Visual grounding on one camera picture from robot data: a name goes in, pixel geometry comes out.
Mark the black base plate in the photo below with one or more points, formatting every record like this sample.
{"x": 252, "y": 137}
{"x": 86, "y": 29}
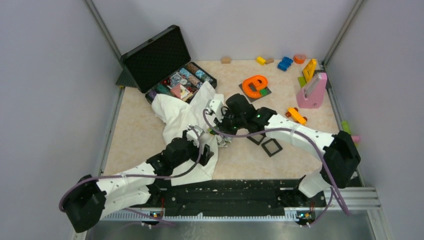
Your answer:
{"x": 230, "y": 198}

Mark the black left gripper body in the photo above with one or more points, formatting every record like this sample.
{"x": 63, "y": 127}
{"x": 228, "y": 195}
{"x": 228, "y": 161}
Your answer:
{"x": 194, "y": 151}

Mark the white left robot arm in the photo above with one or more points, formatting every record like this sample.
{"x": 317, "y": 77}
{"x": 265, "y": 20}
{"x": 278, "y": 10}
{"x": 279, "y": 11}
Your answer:
{"x": 93, "y": 198}

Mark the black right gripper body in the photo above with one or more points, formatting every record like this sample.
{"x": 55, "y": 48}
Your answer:
{"x": 229, "y": 124}

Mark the dark grey square mat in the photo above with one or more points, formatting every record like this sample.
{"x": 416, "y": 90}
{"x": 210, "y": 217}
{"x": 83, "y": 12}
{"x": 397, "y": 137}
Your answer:
{"x": 248, "y": 93}

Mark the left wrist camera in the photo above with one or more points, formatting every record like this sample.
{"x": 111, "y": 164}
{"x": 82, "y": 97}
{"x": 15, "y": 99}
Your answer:
{"x": 194, "y": 133}

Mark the white printed t-shirt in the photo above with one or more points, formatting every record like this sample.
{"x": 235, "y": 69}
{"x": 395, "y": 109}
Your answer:
{"x": 177, "y": 116}

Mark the small brown wooden block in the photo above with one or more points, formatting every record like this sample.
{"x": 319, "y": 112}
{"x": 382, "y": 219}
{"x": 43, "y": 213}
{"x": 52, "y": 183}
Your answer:
{"x": 269, "y": 61}

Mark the yellow toy brick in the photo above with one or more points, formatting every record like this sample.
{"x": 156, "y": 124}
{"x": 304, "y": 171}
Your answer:
{"x": 260, "y": 60}

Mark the pink wedge stand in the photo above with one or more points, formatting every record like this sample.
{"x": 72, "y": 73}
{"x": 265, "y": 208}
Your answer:
{"x": 311, "y": 95}

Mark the orange tape roll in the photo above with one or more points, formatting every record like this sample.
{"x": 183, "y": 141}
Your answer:
{"x": 299, "y": 58}

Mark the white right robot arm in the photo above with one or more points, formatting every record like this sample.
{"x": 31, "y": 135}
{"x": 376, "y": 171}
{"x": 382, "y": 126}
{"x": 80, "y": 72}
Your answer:
{"x": 337, "y": 152}

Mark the green flat toy piece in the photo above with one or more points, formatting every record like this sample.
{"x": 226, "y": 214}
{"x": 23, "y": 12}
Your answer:
{"x": 302, "y": 81}

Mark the pink and green toy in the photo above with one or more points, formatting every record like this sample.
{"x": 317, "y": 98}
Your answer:
{"x": 346, "y": 128}

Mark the tan wooden block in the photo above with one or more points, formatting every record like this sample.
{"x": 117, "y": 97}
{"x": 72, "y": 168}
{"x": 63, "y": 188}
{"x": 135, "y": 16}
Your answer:
{"x": 225, "y": 60}

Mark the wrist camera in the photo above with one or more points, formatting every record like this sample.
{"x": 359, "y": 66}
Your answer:
{"x": 194, "y": 133}
{"x": 214, "y": 107}

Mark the yellow perforated toy block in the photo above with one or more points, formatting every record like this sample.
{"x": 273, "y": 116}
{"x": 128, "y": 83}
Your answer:
{"x": 309, "y": 70}

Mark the black square frame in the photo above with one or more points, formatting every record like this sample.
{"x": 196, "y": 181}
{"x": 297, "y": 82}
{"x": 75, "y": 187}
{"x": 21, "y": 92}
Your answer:
{"x": 257, "y": 139}
{"x": 271, "y": 147}

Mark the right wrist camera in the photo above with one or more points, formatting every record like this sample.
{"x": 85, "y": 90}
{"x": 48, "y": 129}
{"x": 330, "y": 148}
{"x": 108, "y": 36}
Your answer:
{"x": 214, "y": 107}

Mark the orange letter e toy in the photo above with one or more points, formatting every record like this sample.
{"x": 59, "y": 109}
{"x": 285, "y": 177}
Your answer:
{"x": 256, "y": 83}

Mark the yellow toy car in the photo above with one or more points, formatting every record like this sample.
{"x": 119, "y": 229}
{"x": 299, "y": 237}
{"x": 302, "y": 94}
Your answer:
{"x": 293, "y": 113}

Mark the blue toy brick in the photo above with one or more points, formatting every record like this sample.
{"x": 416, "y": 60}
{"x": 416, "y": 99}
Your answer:
{"x": 285, "y": 63}

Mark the black poker chip case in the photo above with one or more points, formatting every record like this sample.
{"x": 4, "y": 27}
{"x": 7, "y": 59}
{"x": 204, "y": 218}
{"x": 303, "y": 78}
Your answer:
{"x": 163, "y": 65}

